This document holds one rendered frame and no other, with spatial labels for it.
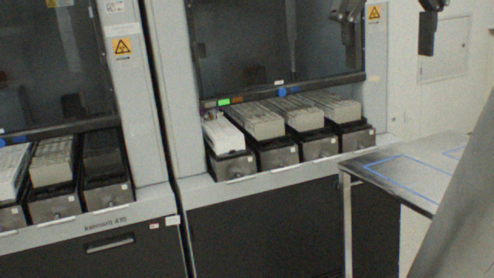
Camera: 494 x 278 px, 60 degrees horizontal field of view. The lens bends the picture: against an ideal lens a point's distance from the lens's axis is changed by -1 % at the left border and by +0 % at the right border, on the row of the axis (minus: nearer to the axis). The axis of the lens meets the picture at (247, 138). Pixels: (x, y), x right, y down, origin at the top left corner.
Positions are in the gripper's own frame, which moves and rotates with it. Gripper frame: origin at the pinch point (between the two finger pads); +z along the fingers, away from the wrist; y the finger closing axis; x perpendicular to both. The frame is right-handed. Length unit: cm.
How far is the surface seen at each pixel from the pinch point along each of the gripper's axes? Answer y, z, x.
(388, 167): 24, 38, 33
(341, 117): 33, 36, 74
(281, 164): 5, 45, 65
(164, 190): -34, 46, 70
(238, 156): -9, 39, 67
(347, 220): 16, 56, 41
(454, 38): 187, 36, 186
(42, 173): -68, 34, 73
